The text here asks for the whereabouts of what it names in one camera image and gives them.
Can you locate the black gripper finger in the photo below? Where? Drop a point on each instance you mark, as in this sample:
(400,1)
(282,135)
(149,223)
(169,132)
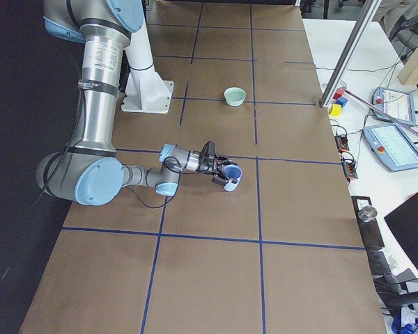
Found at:
(223,179)
(224,161)

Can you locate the blue cube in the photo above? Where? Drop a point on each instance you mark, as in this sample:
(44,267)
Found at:
(342,101)

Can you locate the silver metal cup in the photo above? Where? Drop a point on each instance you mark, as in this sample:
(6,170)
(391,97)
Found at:
(367,214)

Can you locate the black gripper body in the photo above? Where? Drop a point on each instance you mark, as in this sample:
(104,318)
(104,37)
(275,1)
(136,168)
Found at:
(206,168)

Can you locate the white mounting pillar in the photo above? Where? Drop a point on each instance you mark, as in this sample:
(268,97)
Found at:
(146,91)

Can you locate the far teach pendant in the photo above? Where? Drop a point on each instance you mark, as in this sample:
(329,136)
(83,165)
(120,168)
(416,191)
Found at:
(395,103)

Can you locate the mint green bowl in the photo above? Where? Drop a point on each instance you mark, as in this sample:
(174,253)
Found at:
(234,96)

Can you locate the near teach pendant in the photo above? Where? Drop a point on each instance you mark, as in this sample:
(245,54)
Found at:
(394,149)

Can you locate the blue plastic cup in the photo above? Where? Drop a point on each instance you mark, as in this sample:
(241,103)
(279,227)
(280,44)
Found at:
(234,174)

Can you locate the red cube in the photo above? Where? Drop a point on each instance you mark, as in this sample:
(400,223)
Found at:
(338,93)

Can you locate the yellow cube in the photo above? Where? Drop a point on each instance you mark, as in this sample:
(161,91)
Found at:
(334,110)

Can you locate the grabber reach stick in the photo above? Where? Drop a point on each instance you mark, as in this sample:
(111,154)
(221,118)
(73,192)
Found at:
(376,110)

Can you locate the black monitor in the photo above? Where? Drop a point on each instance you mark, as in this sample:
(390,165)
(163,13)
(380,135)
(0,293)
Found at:
(403,223)

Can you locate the aluminium frame post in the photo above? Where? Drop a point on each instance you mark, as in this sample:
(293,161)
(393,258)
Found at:
(365,18)

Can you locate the teach pendant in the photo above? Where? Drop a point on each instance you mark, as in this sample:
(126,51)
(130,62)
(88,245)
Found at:
(395,103)
(394,149)

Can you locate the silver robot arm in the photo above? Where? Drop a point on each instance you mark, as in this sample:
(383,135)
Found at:
(87,170)

